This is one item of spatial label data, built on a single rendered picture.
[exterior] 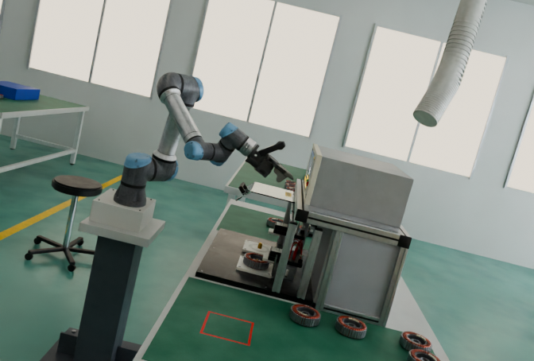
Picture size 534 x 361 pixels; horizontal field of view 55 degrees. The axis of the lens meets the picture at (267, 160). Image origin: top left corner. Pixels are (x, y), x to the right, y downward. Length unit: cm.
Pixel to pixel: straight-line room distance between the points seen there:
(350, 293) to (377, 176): 46
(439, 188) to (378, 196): 516
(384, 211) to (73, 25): 601
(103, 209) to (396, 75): 514
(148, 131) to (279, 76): 193
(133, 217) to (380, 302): 114
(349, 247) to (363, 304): 23
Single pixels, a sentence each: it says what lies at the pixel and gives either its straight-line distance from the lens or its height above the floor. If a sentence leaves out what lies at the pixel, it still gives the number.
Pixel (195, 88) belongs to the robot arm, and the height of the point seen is 144.
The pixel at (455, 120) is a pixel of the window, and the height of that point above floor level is 168.
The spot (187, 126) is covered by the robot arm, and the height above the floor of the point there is 129.
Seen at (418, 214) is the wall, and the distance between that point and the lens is 720.
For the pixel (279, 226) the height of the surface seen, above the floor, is 92.
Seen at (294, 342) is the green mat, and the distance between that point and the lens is 176.
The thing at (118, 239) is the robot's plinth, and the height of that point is 71.
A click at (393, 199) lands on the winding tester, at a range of 206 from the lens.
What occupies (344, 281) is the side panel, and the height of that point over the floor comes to 88.
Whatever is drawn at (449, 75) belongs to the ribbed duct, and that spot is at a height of 185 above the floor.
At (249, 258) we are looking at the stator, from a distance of 217.
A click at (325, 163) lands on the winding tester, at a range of 200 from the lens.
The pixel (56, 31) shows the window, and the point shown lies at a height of 155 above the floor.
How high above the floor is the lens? 153
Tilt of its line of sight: 8 degrees down
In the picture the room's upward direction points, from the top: 14 degrees clockwise
